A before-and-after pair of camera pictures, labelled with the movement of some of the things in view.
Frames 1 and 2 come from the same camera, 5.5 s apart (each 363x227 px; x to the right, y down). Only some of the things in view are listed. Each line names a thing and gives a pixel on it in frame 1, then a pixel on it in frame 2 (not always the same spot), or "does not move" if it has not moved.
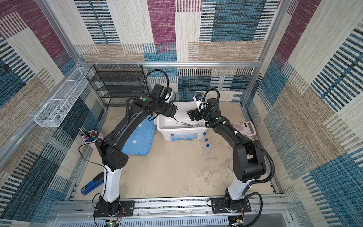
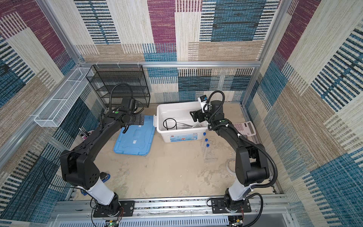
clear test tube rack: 209,151 does not move
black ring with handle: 168,90 to 165,124
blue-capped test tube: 204,134 does not move
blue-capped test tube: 207,145 does not move
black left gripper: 170,111 to 140,119
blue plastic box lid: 140,141 does not move
